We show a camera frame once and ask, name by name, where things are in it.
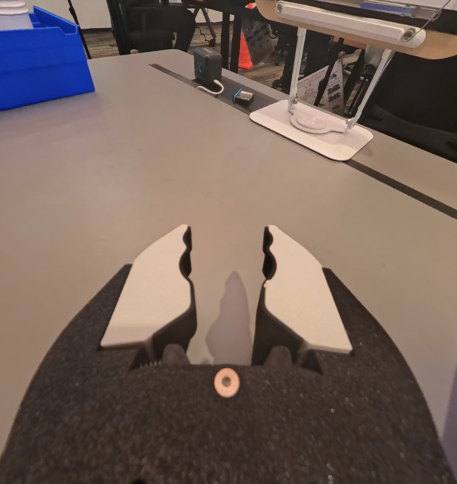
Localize white charging cable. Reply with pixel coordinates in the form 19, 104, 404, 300
196, 79, 224, 96

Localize stack of white paper cups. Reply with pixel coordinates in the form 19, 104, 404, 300
0, 3, 34, 33

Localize orange traffic cone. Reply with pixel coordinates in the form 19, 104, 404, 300
238, 32, 253, 70

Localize dark printed sheet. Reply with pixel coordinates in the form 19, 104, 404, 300
242, 19, 278, 65

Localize black device with green display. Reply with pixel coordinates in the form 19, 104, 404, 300
193, 47, 222, 82

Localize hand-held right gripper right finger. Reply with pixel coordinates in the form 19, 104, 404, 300
252, 225, 353, 356

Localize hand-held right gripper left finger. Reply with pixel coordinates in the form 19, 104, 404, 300
100, 224, 198, 348

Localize hanging printed paper sheet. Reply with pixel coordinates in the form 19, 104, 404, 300
297, 60, 344, 112

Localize white board stand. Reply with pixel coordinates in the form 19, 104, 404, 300
249, 0, 427, 161

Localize blue plastic bin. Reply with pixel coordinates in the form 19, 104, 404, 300
0, 6, 95, 114

